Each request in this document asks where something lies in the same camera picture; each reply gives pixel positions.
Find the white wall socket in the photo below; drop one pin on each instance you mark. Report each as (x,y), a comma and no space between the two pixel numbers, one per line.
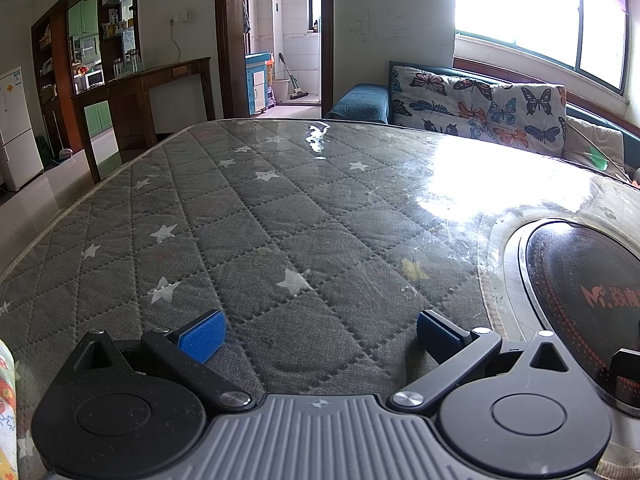
(177,17)

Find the white bucket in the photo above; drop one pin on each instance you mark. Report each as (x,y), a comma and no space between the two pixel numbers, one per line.
(281,89)

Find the dark green sofa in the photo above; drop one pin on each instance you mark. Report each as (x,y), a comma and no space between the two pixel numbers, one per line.
(600,120)

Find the white refrigerator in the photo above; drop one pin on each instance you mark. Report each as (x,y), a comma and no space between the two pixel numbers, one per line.
(17,130)

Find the colourful printed cloth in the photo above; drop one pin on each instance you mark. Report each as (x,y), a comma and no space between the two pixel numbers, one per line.
(6,410)

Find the dark wooden console table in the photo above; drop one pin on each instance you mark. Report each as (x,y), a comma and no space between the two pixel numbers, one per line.
(145,77)

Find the butterfly print cushion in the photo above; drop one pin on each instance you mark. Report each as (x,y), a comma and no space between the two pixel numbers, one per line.
(475,105)

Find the window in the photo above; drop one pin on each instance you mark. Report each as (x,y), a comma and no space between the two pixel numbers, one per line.
(525,10)

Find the black round induction cooktop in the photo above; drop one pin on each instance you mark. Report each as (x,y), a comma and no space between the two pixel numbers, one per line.
(565,270)

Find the grey quilted star mat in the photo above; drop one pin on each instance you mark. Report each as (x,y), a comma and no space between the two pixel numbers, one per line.
(250,210)

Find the hanging towels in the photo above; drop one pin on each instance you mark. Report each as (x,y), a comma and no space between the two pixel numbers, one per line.
(246,17)

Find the blue and white cabinet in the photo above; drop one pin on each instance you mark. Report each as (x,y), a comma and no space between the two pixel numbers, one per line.
(257,85)

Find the beige cushion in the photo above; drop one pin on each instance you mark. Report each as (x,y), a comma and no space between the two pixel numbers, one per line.
(595,142)

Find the mop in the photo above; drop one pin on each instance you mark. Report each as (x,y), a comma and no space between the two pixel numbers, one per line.
(292,80)

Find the dark wooden shelf unit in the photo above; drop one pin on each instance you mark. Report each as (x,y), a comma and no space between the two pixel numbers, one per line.
(60,35)

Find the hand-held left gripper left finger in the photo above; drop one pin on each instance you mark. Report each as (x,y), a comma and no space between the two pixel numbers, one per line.
(202,336)

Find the dark wooden door frame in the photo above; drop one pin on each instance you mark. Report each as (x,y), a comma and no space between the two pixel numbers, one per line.
(227,35)

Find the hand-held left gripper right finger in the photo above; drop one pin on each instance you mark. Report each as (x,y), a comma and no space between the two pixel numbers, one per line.
(440,330)

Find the microwave oven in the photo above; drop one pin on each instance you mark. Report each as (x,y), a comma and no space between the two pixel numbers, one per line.
(95,79)

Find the glass jars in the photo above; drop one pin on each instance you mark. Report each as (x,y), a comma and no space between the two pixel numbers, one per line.
(127,60)

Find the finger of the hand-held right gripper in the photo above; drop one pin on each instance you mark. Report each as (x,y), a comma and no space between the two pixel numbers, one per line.
(629,366)

